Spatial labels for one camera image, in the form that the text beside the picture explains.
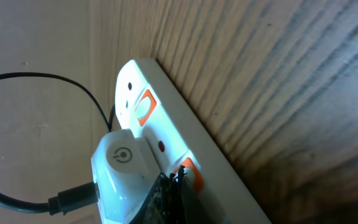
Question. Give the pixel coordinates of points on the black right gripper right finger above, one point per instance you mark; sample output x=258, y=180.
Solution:
x=190, y=209

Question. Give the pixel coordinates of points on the white charger plug adapter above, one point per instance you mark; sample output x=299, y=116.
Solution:
x=124, y=170

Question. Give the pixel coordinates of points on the white power strip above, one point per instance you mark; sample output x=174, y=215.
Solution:
x=150, y=106

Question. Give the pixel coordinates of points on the brown cardboard box wall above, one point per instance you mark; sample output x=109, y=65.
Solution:
x=49, y=127

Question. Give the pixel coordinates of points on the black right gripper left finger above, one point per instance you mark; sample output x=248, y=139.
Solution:
x=156, y=208

